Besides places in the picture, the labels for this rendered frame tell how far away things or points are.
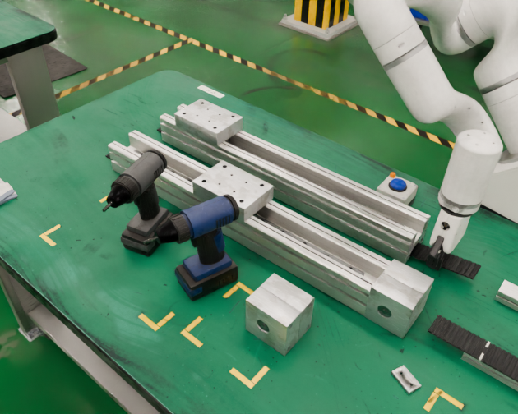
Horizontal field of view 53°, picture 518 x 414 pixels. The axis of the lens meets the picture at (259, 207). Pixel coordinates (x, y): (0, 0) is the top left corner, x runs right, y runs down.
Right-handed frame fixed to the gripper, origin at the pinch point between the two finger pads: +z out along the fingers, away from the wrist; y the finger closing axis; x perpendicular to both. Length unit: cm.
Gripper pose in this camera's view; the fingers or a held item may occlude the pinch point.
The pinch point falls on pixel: (439, 255)
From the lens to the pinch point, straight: 126.6
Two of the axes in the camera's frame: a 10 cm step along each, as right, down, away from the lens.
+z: -0.2, 7.5, 6.6
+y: 6.2, -5.1, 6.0
